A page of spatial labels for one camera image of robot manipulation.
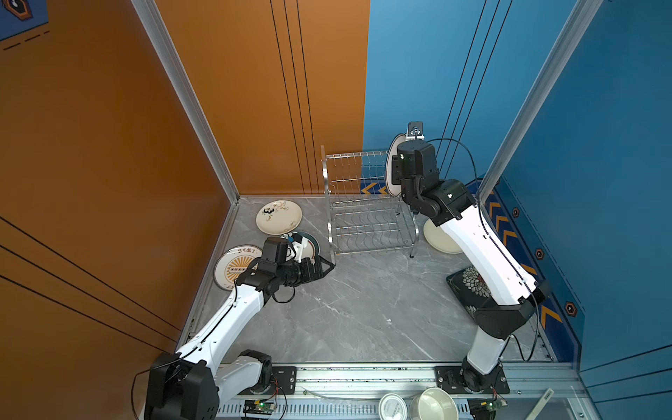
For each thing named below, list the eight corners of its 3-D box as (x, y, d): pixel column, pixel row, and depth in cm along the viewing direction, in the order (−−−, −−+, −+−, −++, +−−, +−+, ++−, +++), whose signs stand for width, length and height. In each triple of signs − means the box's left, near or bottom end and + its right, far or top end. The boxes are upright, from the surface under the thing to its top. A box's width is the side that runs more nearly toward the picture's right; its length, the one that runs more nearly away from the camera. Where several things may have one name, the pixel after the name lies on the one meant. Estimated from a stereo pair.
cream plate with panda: (253, 234, 109) (251, 231, 107) (262, 203, 121) (260, 199, 119) (299, 234, 109) (299, 231, 107) (304, 203, 121) (303, 199, 119)
